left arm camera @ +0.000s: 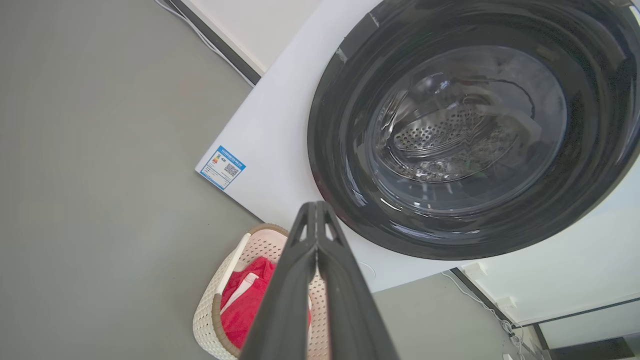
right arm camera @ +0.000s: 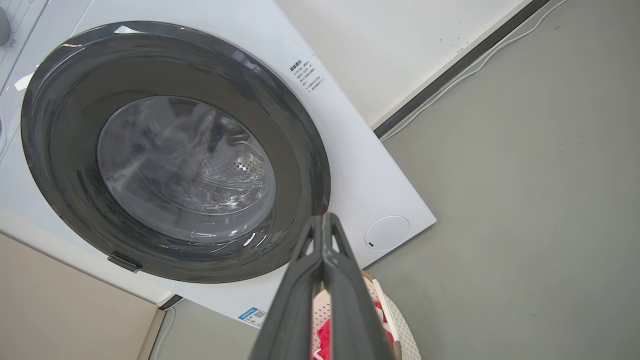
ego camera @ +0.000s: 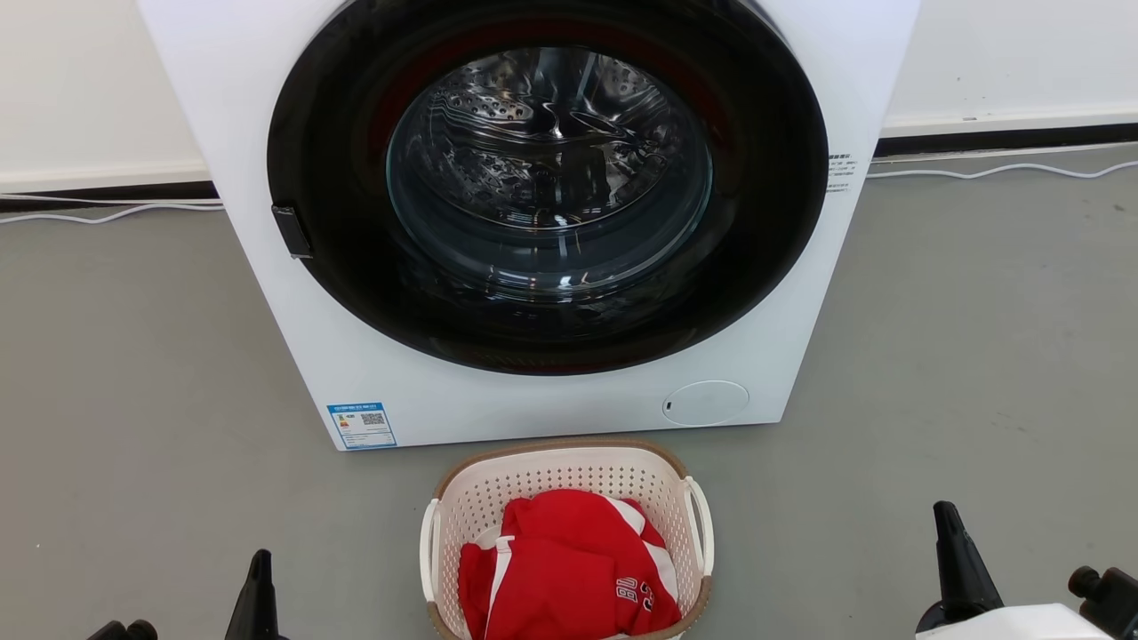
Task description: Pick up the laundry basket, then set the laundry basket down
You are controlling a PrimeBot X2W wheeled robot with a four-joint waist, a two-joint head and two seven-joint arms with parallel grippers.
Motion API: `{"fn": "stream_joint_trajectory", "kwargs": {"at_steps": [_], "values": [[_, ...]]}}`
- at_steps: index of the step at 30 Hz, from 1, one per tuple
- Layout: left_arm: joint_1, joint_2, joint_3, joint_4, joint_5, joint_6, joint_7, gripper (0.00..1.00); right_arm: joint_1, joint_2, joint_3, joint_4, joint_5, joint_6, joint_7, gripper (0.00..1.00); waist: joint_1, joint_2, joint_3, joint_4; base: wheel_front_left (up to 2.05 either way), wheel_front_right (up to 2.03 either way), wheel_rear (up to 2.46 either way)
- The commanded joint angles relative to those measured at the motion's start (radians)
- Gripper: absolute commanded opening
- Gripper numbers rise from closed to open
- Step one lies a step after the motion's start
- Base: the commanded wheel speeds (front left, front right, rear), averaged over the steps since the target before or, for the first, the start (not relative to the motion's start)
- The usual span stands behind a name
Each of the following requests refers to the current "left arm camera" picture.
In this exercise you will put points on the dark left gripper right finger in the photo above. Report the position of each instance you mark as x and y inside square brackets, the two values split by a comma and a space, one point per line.
[350, 305]

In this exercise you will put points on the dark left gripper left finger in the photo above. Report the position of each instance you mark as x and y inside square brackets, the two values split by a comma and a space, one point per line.
[282, 300]

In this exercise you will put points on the white laundry basket brown rim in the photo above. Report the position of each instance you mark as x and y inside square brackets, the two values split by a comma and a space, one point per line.
[207, 315]

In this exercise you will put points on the red white sports garment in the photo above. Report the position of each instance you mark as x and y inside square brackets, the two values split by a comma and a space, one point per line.
[245, 312]

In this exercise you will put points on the round white filter cover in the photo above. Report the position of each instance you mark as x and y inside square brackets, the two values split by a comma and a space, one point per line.
[369, 270]

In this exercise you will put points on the blue energy label sticker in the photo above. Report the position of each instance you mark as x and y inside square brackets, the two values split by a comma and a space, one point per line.
[223, 167]

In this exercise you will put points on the black round washer door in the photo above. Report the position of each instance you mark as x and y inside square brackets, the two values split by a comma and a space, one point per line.
[340, 150]

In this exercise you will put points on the white front-load washing machine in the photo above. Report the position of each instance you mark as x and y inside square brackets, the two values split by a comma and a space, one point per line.
[280, 125]

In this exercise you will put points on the steel perforated washer drum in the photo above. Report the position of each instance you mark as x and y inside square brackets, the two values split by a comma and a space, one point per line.
[450, 135]

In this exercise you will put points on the small white wall clip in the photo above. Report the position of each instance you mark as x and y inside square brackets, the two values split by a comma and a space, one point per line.
[506, 302]
[475, 270]

